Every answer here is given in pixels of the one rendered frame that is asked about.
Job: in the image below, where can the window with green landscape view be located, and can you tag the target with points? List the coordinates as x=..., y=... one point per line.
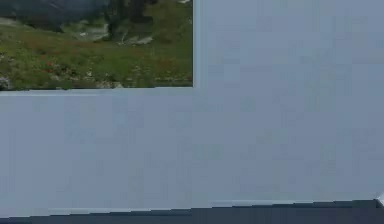
x=96, y=46

